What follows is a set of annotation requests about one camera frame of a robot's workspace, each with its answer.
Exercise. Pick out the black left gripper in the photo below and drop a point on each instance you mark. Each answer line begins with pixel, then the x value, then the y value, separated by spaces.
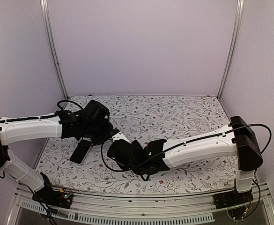
pixel 110 131

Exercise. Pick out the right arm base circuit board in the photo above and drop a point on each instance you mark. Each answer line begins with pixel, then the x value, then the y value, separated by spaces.
pixel 233 198

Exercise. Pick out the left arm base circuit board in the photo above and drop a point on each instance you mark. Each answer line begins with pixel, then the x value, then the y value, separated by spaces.
pixel 49 196

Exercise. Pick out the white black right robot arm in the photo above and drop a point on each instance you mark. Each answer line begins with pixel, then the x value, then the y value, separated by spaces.
pixel 235 139

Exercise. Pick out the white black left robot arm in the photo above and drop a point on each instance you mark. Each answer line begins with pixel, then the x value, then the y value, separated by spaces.
pixel 92 122

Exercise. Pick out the clear case on mat right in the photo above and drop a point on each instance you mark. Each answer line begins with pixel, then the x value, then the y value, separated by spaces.
pixel 202 126

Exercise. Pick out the black smartphone with white edge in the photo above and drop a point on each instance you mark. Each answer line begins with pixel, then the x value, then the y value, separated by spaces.
pixel 80 152

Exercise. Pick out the floral patterned table mat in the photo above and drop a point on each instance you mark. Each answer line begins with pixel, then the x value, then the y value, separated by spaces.
pixel 145 119

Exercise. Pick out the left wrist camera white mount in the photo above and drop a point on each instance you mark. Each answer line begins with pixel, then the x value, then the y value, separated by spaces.
pixel 118 135

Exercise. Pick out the aluminium front rail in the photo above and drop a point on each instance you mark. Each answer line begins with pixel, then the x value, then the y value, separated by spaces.
pixel 95 208

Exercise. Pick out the left aluminium frame post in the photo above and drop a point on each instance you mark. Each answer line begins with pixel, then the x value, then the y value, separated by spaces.
pixel 50 39

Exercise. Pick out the aluminium frame post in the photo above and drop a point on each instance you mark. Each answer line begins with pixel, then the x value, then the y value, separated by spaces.
pixel 233 44
pixel 50 39

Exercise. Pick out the right aluminium frame post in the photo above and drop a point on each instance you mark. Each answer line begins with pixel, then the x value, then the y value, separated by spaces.
pixel 233 44

